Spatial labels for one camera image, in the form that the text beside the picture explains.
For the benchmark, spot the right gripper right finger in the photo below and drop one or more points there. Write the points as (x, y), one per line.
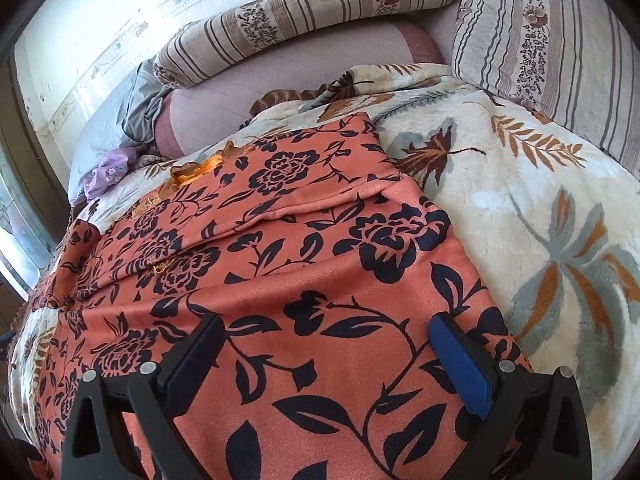
(533, 425)

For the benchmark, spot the long striped bolster pillow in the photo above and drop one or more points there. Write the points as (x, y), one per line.
(208, 47)

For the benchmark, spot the stained glass window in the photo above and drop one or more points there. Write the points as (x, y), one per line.
(26, 246)

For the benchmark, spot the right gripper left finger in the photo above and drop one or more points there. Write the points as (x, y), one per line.
(114, 418)

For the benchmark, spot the striped floral pillow right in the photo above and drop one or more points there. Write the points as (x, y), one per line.
(570, 60)

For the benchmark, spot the purple floral cloth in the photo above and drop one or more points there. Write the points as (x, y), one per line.
(113, 166)

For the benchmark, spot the pink mauve quilted mattress cover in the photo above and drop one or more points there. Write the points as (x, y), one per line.
(297, 69)

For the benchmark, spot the orange black floral garment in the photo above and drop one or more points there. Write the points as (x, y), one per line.
(325, 264)

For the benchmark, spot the cream leaf pattern blanket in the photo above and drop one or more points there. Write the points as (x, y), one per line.
(550, 223)

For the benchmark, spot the brown wooden window frame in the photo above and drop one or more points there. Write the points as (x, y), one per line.
(33, 173)

